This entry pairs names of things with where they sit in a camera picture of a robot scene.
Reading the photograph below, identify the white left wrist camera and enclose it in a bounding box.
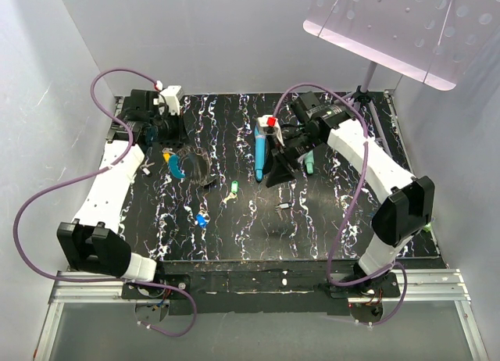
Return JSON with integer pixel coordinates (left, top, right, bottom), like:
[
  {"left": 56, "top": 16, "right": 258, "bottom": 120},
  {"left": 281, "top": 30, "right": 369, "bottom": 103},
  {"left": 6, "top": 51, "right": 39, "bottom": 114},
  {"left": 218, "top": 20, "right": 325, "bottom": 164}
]
[{"left": 154, "top": 85, "right": 184, "bottom": 116}]

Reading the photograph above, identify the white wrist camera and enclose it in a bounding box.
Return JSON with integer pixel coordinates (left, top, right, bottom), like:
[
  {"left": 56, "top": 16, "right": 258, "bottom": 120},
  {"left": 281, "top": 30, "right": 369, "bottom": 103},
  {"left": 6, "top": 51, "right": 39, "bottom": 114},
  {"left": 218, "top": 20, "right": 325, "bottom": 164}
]
[
  {"left": 154, "top": 85, "right": 184, "bottom": 116},
  {"left": 256, "top": 115, "right": 283, "bottom": 142}
]

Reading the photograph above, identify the aluminium rail frame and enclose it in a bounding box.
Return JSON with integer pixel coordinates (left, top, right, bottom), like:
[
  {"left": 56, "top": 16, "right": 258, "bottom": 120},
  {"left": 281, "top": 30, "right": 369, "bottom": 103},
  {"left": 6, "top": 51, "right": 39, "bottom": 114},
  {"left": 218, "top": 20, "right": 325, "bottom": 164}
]
[{"left": 34, "top": 97, "right": 489, "bottom": 361}]

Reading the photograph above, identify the key with black tag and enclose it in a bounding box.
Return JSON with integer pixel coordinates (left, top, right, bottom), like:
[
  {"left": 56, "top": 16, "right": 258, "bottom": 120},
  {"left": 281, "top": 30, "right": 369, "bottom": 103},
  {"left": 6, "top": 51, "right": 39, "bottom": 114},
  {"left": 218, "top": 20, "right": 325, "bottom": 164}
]
[{"left": 275, "top": 202, "right": 291, "bottom": 220}]

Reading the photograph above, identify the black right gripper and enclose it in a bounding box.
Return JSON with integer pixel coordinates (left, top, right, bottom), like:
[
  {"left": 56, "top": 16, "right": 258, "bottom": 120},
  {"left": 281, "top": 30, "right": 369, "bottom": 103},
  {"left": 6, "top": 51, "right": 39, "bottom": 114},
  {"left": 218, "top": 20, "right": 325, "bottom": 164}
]
[{"left": 261, "top": 128, "right": 323, "bottom": 189}]

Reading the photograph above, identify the lilac music stand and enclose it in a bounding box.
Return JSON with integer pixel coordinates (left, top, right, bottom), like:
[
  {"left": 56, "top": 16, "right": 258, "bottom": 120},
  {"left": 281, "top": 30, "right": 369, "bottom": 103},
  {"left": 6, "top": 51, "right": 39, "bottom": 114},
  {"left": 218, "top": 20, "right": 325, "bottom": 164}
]
[{"left": 302, "top": 0, "right": 500, "bottom": 159}]

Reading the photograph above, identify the key with blue tag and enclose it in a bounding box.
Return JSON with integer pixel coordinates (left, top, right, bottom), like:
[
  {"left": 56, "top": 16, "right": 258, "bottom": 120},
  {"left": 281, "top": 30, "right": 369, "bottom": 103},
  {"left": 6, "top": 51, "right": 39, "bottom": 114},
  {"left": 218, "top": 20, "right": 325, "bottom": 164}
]
[{"left": 195, "top": 212, "right": 209, "bottom": 229}]

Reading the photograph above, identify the blue toy microphone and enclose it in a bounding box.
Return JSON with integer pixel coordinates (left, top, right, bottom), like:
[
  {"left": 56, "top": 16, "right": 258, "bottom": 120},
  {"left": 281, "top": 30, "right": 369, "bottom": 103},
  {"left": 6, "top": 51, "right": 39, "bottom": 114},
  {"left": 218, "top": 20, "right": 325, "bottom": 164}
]
[{"left": 254, "top": 127, "right": 266, "bottom": 182}]

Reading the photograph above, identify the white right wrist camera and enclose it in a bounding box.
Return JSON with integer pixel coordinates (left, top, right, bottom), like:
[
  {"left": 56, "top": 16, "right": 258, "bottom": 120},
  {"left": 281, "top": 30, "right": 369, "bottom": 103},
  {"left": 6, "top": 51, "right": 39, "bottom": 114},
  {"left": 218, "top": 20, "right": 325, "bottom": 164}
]
[{"left": 256, "top": 115, "right": 283, "bottom": 142}]

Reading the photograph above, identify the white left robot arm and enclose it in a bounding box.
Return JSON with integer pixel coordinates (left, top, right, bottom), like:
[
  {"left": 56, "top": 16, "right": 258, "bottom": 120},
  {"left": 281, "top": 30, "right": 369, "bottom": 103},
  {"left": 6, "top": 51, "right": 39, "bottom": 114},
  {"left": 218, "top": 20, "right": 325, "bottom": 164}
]
[{"left": 56, "top": 85, "right": 188, "bottom": 298}]

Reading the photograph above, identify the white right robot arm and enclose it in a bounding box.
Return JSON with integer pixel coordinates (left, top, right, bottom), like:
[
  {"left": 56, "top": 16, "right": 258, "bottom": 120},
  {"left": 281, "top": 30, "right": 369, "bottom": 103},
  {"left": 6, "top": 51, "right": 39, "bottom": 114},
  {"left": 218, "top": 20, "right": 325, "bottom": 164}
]
[{"left": 256, "top": 91, "right": 435, "bottom": 297}]

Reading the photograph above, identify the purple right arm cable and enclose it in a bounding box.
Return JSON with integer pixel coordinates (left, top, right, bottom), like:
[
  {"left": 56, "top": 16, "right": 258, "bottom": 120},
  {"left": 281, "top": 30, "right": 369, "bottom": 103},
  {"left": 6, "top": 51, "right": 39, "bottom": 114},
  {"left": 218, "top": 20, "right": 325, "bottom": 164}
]
[{"left": 272, "top": 82, "right": 409, "bottom": 326}]

